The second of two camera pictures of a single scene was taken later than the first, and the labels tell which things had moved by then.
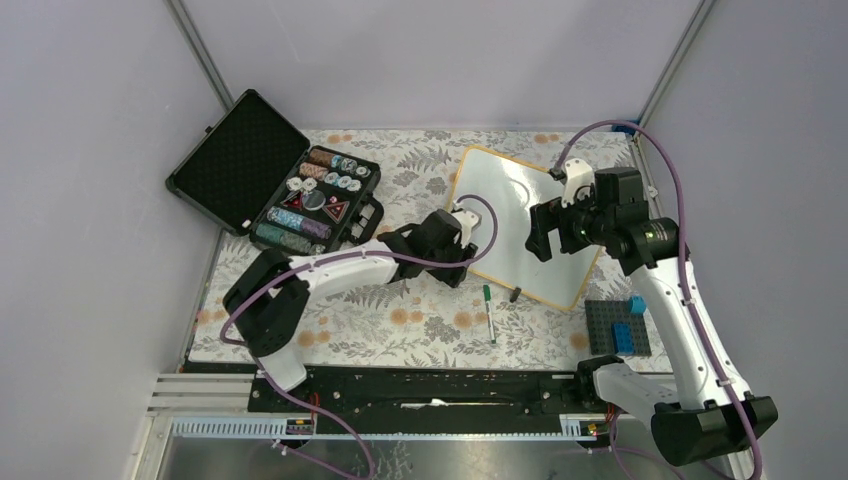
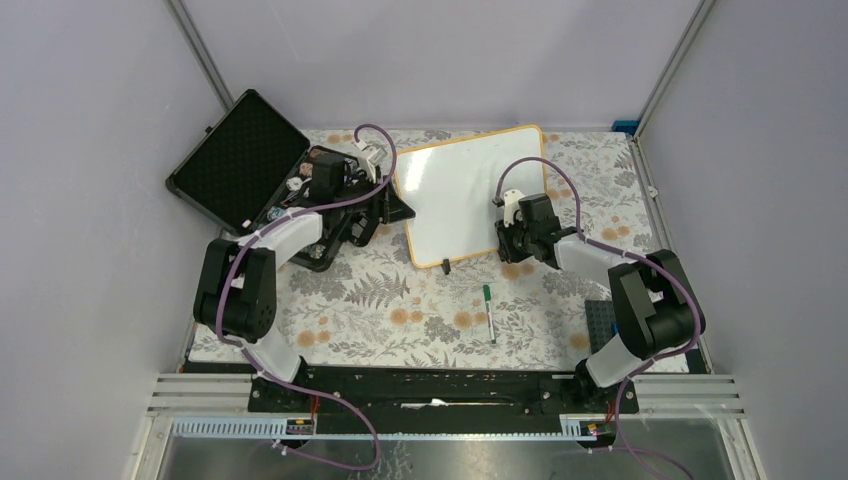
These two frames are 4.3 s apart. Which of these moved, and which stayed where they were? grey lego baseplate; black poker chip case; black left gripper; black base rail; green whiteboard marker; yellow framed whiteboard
Moved: black left gripper; yellow framed whiteboard
Stayed: black poker chip case; green whiteboard marker; black base rail; grey lego baseplate
